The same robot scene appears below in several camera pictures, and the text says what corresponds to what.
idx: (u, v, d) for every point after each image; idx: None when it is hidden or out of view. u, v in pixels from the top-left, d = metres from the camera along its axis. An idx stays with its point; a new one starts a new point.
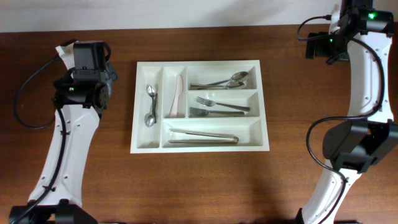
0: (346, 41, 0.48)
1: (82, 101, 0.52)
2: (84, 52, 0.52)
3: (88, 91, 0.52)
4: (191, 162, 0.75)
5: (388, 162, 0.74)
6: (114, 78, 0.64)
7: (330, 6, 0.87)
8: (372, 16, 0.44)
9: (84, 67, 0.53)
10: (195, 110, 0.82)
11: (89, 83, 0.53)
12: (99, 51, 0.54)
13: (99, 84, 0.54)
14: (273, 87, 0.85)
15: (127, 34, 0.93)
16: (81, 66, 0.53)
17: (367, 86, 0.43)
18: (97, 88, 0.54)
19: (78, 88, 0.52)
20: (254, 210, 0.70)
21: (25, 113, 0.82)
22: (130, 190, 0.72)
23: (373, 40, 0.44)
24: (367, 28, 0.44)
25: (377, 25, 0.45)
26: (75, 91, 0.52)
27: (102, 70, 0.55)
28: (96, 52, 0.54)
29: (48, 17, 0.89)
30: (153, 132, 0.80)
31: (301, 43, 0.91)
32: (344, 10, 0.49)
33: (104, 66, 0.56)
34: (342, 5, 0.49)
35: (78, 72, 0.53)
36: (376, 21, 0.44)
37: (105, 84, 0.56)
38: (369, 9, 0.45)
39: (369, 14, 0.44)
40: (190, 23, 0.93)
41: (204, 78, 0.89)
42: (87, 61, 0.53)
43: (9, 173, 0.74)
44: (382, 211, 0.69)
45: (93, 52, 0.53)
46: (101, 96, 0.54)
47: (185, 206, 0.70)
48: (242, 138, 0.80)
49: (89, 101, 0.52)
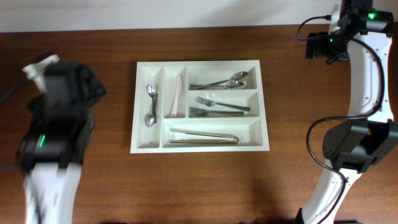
0: (346, 42, 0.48)
1: (58, 152, 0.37)
2: (56, 80, 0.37)
3: (63, 138, 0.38)
4: (191, 162, 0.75)
5: (388, 162, 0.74)
6: (101, 92, 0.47)
7: (330, 6, 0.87)
8: (372, 16, 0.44)
9: (56, 100, 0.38)
10: (196, 110, 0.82)
11: (64, 124, 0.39)
12: (76, 78, 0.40)
13: (78, 124, 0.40)
14: (273, 87, 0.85)
15: (127, 34, 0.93)
16: (51, 99, 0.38)
17: (366, 87, 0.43)
18: (75, 129, 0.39)
19: (49, 135, 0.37)
20: (254, 210, 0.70)
21: None
22: (130, 190, 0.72)
23: (372, 40, 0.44)
24: (366, 28, 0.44)
25: (377, 25, 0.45)
26: (46, 141, 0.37)
27: (81, 102, 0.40)
28: (74, 76, 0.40)
29: (48, 17, 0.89)
30: (153, 132, 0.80)
31: (301, 43, 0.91)
32: (344, 10, 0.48)
33: (83, 95, 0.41)
34: (342, 5, 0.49)
35: (51, 108, 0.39)
36: (377, 21, 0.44)
37: (85, 118, 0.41)
38: (369, 9, 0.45)
39: (369, 14, 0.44)
40: (190, 24, 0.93)
41: (204, 78, 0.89)
42: (60, 92, 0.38)
43: (9, 173, 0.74)
44: (382, 210, 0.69)
45: (67, 81, 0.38)
46: (81, 140, 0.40)
47: (185, 205, 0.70)
48: (242, 138, 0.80)
49: (69, 149, 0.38)
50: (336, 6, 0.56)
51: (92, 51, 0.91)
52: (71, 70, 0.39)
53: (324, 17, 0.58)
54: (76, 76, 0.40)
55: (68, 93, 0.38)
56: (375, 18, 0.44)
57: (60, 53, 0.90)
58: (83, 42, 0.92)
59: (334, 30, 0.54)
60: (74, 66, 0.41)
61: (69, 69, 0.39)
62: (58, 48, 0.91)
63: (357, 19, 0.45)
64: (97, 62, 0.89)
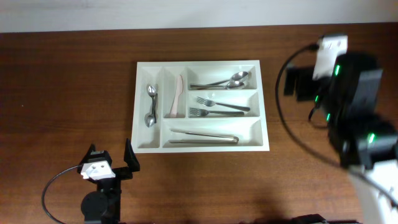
0: (335, 131, 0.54)
1: None
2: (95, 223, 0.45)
3: None
4: (191, 162, 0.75)
5: None
6: (129, 176, 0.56)
7: (331, 6, 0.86)
8: (372, 139, 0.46)
9: None
10: (195, 110, 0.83)
11: None
12: (109, 206, 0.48)
13: None
14: (274, 87, 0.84)
15: (127, 34, 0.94)
16: None
17: (355, 180, 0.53)
18: None
19: None
20: (254, 210, 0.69)
21: (25, 113, 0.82)
22: (130, 190, 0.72)
23: (374, 155, 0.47)
24: (371, 148, 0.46)
25: (380, 143, 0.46)
26: None
27: (113, 218, 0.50)
28: (106, 211, 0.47)
29: (48, 17, 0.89)
30: (153, 132, 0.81)
31: (301, 43, 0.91)
32: (336, 86, 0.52)
33: (113, 212, 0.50)
34: (354, 79, 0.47)
35: None
36: (357, 139, 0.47)
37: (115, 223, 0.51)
38: (353, 107, 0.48)
39: (369, 139, 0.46)
40: (190, 23, 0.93)
41: (204, 78, 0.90)
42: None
43: (9, 173, 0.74)
44: None
45: (106, 214, 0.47)
46: None
47: (185, 206, 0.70)
48: (242, 138, 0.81)
49: None
50: (339, 45, 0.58)
51: (92, 52, 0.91)
52: (105, 201, 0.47)
53: (356, 60, 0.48)
54: (107, 210, 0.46)
55: (110, 217, 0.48)
56: (358, 113, 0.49)
57: (61, 54, 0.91)
58: (83, 43, 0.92)
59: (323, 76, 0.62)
60: (104, 196, 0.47)
61: (102, 205, 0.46)
62: (59, 48, 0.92)
63: (362, 118, 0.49)
64: (97, 63, 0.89)
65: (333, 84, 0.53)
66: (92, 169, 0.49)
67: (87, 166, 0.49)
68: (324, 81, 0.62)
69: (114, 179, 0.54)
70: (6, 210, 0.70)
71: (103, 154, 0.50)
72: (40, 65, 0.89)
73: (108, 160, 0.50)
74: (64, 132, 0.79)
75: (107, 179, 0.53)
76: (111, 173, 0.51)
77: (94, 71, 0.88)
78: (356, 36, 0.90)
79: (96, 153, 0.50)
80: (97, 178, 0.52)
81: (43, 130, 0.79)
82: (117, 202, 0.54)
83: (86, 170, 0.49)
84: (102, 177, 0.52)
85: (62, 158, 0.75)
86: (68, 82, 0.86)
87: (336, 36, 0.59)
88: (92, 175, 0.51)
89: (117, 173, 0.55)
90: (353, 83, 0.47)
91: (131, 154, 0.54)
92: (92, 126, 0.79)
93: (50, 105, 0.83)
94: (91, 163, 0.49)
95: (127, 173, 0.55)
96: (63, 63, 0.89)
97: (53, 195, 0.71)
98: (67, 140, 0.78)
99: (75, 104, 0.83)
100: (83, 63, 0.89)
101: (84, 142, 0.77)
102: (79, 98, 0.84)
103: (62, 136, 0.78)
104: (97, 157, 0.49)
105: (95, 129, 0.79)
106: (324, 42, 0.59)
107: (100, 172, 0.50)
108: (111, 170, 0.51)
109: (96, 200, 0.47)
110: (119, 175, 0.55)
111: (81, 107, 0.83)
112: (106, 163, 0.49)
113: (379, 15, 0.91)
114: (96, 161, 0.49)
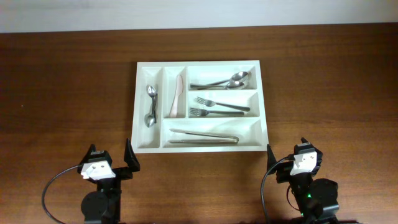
0: None
1: None
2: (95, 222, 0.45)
3: None
4: (191, 162, 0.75)
5: (388, 161, 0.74)
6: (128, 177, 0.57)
7: (331, 7, 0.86)
8: None
9: None
10: (195, 110, 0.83)
11: None
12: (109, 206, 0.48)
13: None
14: (273, 87, 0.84)
15: (127, 34, 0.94)
16: None
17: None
18: None
19: None
20: (254, 210, 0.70)
21: (25, 113, 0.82)
22: (130, 190, 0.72)
23: None
24: None
25: None
26: None
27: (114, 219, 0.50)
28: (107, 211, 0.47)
29: (48, 18, 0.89)
30: (153, 132, 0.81)
31: (301, 43, 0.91)
32: (303, 203, 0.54)
33: (113, 213, 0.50)
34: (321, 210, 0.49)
35: None
36: None
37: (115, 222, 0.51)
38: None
39: None
40: (191, 25, 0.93)
41: (204, 78, 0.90)
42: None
43: (10, 173, 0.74)
44: (382, 210, 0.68)
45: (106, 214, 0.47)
46: None
47: (185, 206, 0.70)
48: (242, 138, 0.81)
49: None
50: (313, 157, 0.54)
51: (92, 52, 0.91)
52: (105, 201, 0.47)
53: (324, 190, 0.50)
54: (107, 210, 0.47)
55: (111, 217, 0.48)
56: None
57: (61, 54, 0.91)
58: (84, 43, 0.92)
59: (300, 173, 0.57)
60: (105, 196, 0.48)
61: (102, 204, 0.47)
62: (59, 48, 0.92)
63: None
64: (97, 63, 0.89)
65: (301, 199, 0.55)
66: (92, 169, 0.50)
67: (87, 166, 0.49)
68: (302, 177, 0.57)
69: (114, 178, 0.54)
70: (6, 210, 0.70)
71: (103, 154, 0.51)
72: (41, 65, 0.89)
73: (108, 160, 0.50)
74: (64, 132, 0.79)
75: (107, 179, 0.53)
76: (111, 173, 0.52)
77: (94, 71, 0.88)
78: (354, 37, 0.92)
79: (96, 153, 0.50)
80: (97, 177, 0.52)
81: (43, 130, 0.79)
82: (118, 203, 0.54)
83: (86, 170, 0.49)
84: (102, 177, 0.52)
85: (62, 158, 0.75)
86: (68, 82, 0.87)
87: (308, 149, 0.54)
88: (92, 175, 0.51)
89: (117, 173, 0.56)
90: (318, 211, 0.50)
91: (131, 154, 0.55)
92: (92, 126, 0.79)
93: (50, 105, 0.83)
94: (91, 163, 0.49)
95: (127, 173, 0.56)
96: (63, 63, 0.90)
97: (53, 195, 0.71)
98: (67, 140, 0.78)
99: (75, 104, 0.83)
100: (83, 63, 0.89)
101: (84, 142, 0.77)
102: (79, 98, 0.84)
103: (62, 136, 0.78)
104: (97, 157, 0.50)
105: (95, 129, 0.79)
106: (296, 158, 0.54)
107: (100, 172, 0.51)
108: (111, 170, 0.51)
109: (96, 200, 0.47)
110: (118, 177, 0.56)
111: (81, 107, 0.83)
112: (106, 163, 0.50)
113: (379, 17, 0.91)
114: (96, 161, 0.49)
